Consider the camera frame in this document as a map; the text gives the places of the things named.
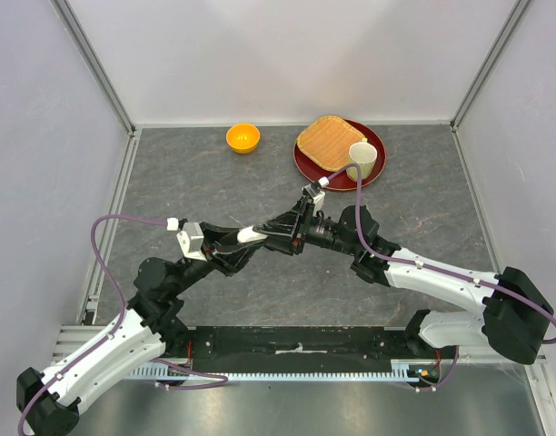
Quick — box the orange plastic bowl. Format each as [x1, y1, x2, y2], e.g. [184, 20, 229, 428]
[225, 124, 261, 154]

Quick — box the dark red round tray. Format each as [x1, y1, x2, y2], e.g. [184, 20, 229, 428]
[293, 119, 387, 192]

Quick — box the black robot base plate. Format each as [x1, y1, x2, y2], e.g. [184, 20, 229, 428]
[165, 326, 455, 375]

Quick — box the woven bamboo tray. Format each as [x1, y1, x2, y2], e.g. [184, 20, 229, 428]
[296, 115, 367, 173]

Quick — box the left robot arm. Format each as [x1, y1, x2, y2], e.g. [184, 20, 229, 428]
[16, 218, 267, 435]

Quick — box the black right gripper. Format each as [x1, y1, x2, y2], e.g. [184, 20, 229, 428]
[253, 195, 359, 257]

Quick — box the light blue cable duct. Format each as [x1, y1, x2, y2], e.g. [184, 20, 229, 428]
[124, 362, 419, 382]

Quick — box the white earbud charging case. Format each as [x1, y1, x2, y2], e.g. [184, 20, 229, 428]
[236, 226, 267, 243]

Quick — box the pale green cup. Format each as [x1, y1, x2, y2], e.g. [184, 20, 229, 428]
[346, 142, 378, 182]

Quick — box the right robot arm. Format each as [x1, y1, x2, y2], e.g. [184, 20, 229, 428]
[253, 196, 553, 365]

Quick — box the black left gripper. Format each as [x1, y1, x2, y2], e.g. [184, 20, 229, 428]
[171, 220, 266, 295]

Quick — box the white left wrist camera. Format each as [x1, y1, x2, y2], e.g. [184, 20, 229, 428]
[176, 223, 207, 262]

